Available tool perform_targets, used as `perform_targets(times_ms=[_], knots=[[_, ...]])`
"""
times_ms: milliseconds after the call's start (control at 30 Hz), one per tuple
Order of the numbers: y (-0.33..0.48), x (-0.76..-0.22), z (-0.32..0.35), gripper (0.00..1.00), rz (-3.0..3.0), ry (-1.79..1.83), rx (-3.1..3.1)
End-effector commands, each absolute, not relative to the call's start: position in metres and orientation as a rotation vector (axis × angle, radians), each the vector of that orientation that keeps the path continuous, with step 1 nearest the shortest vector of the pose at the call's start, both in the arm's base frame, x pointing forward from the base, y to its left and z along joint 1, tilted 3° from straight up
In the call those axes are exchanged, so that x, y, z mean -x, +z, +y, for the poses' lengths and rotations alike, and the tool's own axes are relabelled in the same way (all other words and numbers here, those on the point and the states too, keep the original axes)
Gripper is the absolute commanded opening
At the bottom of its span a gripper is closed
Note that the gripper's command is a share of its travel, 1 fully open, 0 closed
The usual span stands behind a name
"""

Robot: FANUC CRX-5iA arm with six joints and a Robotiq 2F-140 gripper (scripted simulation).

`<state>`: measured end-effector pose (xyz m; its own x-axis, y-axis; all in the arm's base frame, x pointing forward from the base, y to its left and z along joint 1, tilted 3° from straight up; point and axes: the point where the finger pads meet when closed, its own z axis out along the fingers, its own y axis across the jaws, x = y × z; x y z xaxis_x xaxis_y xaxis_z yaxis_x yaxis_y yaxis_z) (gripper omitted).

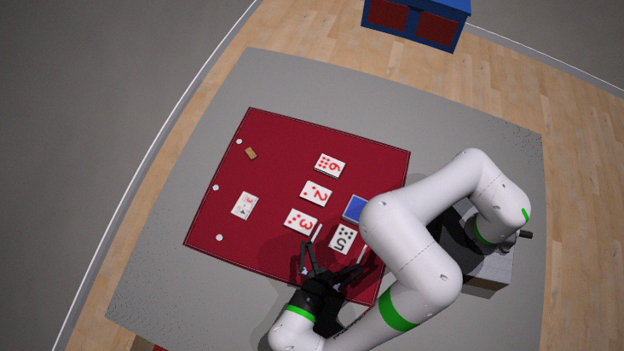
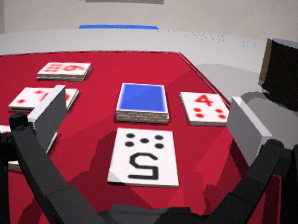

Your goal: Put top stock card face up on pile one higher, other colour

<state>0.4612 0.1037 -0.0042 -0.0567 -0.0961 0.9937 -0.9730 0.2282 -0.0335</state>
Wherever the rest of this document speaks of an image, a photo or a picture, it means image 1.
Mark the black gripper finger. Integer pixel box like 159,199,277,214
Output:
298,224,322,277
324,245,367,292

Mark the blue playing card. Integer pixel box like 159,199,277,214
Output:
342,194,367,224

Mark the dark red card cloth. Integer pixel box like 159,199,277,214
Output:
187,110,407,303
183,107,411,307

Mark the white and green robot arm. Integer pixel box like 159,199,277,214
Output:
268,147,533,351

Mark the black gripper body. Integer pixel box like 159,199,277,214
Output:
300,267,334,301

